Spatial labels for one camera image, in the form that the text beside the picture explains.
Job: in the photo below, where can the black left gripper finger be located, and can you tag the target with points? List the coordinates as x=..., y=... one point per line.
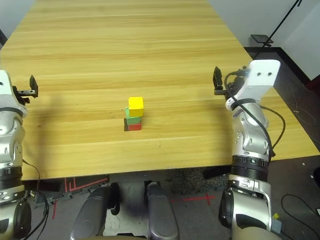
x=33, y=83

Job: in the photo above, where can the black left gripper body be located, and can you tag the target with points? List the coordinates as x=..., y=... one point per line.
x=23, y=95

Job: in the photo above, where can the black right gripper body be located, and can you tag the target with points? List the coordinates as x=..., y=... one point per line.
x=233, y=83

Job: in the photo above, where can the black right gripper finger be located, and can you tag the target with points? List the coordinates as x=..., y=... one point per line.
x=218, y=78

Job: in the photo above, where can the yellow wooden block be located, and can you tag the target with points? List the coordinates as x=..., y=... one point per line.
x=136, y=106

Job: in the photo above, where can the green wooden block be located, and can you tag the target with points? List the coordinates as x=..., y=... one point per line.
x=132, y=120

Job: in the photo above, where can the red wooden block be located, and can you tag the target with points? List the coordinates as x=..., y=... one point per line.
x=135, y=127

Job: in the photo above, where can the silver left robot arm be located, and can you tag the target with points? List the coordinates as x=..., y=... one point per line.
x=11, y=140

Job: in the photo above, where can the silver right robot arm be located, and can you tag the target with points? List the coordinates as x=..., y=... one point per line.
x=250, y=140

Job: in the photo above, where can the black stand with tray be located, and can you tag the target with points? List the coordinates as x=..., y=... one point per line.
x=262, y=38

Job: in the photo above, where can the dark red furniture corner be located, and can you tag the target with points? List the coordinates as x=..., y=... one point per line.
x=313, y=83

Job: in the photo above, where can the speckled floor mat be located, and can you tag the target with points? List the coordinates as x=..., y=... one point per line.
x=192, y=180

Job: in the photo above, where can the black mat with red lines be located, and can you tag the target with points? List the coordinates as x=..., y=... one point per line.
x=86, y=183

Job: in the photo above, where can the black round floor object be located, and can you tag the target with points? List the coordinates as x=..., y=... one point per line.
x=317, y=173

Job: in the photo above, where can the grey left robot leg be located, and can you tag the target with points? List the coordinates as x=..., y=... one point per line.
x=90, y=215

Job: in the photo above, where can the grey robot leg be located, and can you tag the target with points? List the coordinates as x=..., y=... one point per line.
x=162, y=212
x=90, y=215

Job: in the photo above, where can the grey right robot leg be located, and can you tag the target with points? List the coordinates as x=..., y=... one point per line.
x=162, y=212

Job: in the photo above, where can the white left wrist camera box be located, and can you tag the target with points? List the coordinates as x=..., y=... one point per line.
x=6, y=100

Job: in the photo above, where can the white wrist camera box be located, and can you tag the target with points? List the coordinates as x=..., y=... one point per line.
x=260, y=77
x=6, y=100

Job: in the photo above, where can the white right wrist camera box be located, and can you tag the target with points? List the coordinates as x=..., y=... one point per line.
x=260, y=77

